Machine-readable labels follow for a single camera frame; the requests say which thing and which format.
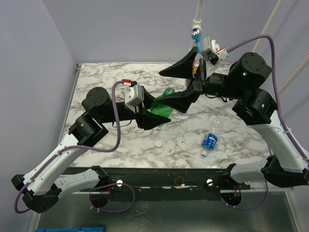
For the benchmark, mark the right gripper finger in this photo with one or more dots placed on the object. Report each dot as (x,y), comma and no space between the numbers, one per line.
(184,68)
(179,101)

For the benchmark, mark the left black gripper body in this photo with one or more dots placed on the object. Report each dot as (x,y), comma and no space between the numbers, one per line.
(137,108)

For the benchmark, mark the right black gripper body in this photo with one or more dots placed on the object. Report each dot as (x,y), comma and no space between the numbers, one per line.
(199,80)

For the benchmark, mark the white bottle cap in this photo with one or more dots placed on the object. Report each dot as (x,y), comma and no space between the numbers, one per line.
(158,143)

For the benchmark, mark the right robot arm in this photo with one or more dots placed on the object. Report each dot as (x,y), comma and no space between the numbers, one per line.
(287,166)

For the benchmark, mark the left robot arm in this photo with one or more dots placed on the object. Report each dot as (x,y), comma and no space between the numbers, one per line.
(97,129)

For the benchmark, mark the blue label clear bottle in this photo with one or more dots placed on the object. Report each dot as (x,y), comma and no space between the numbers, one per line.
(210,140)

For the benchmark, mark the yellow faucet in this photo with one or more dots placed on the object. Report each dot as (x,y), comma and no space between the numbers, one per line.
(195,68)

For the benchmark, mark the blue faucet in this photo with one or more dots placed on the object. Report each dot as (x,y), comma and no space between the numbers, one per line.
(196,34)

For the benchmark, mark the blue bin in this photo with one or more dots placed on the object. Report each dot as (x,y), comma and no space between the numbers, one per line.
(82,229)

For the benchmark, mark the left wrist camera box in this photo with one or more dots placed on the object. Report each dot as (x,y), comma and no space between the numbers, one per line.
(134,93)

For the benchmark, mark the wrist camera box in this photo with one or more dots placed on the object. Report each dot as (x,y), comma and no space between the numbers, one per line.
(212,52)
(134,93)

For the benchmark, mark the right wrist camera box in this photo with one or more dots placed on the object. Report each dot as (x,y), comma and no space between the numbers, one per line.
(212,52)

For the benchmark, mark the white pipe frame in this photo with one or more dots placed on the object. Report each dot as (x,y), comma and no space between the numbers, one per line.
(197,20)

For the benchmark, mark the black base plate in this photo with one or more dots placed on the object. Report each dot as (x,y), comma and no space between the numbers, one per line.
(156,184)

